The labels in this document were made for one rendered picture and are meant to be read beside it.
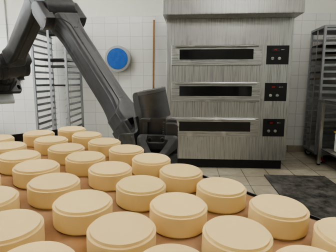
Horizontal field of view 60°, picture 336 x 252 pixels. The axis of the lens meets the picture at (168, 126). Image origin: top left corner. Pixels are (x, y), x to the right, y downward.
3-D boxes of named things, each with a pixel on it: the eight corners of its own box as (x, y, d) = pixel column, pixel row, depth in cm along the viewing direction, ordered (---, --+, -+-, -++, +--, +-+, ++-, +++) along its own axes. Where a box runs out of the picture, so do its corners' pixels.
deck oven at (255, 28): (162, 172, 357) (162, 0, 326) (169, 149, 476) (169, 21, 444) (293, 175, 346) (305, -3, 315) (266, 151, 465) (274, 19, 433)
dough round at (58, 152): (70, 168, 39) (69, 153, 38) (39, 163, 40) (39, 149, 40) (91, 158, 43) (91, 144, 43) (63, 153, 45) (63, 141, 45)
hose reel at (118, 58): (132, 115, 475) (131, 46, 458) (131, 116, 461) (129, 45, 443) (108, 115, 478) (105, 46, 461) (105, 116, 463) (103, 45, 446)
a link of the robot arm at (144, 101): (147, 137, 69) (120, 149, 63) (137, 90, 67) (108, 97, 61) (186, 138, 61) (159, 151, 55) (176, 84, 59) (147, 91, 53)
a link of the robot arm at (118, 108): (68, 13, 78) (29, 12, 71) (75, -4, 75) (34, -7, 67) (153, 145, 70) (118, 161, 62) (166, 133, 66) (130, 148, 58)
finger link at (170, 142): (177, 193, 43) (177, 172, 52) (178, 146, 41) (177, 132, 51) (131, 193, 43) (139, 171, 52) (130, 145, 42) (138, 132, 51)
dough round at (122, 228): (161, 270, 20) (162, 243, 19) (84, 278, 19) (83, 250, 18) (150, 230, 24) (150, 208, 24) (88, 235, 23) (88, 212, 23)
